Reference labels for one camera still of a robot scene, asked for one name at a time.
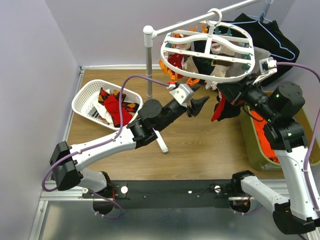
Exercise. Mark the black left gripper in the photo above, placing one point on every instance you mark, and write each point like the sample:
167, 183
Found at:
196, 105

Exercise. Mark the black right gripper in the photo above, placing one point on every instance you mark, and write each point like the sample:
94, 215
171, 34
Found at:
231, 90

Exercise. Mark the red black santa sock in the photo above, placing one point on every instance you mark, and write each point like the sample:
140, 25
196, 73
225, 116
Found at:
219, 106

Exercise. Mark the white round sock hanger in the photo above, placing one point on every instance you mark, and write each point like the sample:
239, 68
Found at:
227, 34

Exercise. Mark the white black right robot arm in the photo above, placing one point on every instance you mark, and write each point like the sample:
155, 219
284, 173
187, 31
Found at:
298, 213

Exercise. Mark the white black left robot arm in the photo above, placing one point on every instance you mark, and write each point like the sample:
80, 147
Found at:
70, 162

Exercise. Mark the socks pile in basket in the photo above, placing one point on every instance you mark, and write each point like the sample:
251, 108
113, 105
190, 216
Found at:
106, 108

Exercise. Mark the grey hanging garment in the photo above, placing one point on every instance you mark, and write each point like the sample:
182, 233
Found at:
237, 69

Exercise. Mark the cream brown striped sock back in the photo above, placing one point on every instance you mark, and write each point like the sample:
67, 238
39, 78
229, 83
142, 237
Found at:
189, 64

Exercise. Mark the navy santa sock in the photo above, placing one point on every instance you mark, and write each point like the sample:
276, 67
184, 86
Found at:
206, 66

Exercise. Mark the orange cloth in bin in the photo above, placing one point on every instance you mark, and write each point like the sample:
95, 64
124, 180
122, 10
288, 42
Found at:
259, 124

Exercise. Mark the black hanging garment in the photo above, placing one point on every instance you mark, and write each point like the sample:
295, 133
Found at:
270, 42

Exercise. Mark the green plastic bin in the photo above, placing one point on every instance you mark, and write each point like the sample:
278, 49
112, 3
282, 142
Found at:
256, 157

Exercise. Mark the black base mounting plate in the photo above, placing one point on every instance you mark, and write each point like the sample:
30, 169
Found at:
169, 194

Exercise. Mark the white perforated basket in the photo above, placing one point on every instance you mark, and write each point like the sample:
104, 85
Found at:
82, 103

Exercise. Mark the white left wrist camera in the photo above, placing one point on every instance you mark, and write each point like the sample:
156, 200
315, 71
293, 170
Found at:
181, 92

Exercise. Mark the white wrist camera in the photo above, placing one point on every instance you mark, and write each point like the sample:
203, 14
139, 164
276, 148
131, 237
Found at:
268, 67
181, 92

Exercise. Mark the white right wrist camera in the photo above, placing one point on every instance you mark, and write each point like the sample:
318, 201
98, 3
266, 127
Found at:
268, 67

